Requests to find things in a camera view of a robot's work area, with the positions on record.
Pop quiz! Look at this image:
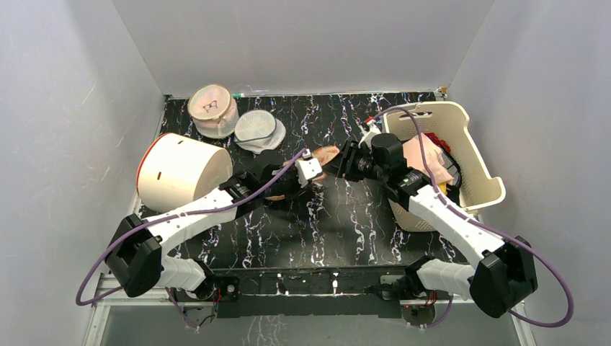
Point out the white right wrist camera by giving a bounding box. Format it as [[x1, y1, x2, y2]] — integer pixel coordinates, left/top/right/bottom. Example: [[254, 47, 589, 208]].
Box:
[[358, 120, 381, 149]]

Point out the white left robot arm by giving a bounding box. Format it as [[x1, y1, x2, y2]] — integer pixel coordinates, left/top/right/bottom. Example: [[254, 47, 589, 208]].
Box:
[[99, 149, 322, 300]]

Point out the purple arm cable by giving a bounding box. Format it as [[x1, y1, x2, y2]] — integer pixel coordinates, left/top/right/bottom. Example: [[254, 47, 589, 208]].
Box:
[[75, 148, 309, 306], [365, 107, 574, 329]]

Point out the pink round mesh laundry bag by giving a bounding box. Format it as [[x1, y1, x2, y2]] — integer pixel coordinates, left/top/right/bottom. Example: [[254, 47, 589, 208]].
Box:
[[187, 84, 239, 139]]

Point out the peach patterned mesh laundry bag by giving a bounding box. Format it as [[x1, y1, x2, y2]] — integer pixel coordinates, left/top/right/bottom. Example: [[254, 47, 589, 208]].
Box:
[[265, 146, 340, 201]]

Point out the white round mesh laundry bag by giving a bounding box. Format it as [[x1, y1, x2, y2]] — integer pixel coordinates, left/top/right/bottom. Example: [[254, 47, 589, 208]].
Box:
[[233, 110, 286, 154]]

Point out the cream plastic laundry basket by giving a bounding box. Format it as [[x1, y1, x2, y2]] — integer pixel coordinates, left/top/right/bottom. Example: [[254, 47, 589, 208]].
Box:
[[382, 102, 506, 232]]

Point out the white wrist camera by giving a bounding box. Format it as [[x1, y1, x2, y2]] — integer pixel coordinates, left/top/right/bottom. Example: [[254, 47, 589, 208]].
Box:
[[358, 120, 381, 149], [294, 148, 324, 187]]

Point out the pink garment in basket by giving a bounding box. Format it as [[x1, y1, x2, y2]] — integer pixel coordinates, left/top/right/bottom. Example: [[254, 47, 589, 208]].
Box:
[[402, 133, 454, 184]]

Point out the red lace garment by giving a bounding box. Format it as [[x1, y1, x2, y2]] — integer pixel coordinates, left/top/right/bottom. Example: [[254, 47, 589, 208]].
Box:
[[425, 133, 451, 153]]

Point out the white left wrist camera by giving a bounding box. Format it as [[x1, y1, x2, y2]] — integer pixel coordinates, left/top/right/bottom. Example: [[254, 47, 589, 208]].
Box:
[[294, 148, 324, 187]]

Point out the yellow garment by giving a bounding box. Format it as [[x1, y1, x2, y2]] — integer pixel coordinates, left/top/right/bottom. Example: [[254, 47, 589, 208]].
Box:
[[437, 182, 456, 195]]

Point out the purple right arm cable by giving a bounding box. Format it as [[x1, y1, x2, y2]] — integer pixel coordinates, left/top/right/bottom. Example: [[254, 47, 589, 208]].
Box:
[[365, 107, 574, 329]]

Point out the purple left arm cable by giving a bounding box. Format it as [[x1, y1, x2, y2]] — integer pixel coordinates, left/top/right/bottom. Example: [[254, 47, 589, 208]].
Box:
[[75, 148, 309, 306]]

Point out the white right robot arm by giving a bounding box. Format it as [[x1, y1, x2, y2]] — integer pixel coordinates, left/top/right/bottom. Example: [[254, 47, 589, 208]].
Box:
[[323, 133, 538, 318]]

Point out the cream cylindrical bin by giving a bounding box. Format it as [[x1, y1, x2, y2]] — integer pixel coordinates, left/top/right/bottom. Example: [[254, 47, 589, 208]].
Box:
[[135, 133, 233, 213]]

